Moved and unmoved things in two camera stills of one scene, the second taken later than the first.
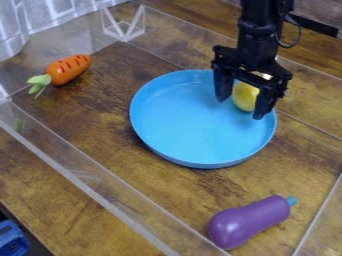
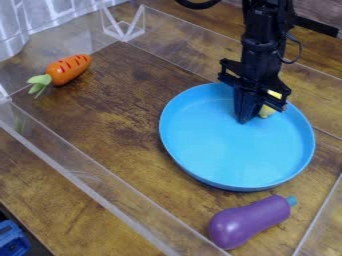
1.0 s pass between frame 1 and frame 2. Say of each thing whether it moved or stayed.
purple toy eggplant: stayed
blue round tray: moved
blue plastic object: stayed
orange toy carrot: stayed
